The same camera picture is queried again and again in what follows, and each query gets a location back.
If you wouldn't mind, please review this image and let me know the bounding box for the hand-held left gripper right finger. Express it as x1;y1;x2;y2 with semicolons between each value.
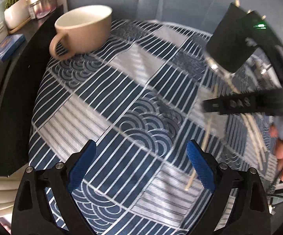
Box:
186;139;272;235

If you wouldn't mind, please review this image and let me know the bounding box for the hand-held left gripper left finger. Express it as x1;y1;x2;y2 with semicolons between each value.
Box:
12;139;98;235

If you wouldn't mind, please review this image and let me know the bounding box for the bunch of wooden chopsticks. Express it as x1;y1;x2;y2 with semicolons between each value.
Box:
184;0;270;192

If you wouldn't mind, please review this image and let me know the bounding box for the blue white patterned tablecloth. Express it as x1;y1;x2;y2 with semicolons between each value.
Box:
29;20;283;235

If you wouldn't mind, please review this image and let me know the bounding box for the black side shelf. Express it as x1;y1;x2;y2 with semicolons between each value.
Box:
0;2;69;178

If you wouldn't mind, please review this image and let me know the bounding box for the blue-grey backdrop cloth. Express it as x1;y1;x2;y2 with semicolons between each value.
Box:
65;0;283;44

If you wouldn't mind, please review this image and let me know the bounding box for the beige ceramic mug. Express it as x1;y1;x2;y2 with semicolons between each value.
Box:
49;5;113;60

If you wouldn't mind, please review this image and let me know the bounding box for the small blue box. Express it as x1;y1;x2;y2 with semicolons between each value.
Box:
0;34;26;63

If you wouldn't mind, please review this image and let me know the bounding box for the glass candle jar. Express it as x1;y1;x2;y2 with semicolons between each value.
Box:
27;0;58;19

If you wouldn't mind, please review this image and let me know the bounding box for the potted succulent in white pot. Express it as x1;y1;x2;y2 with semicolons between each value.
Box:
4;0;31;31

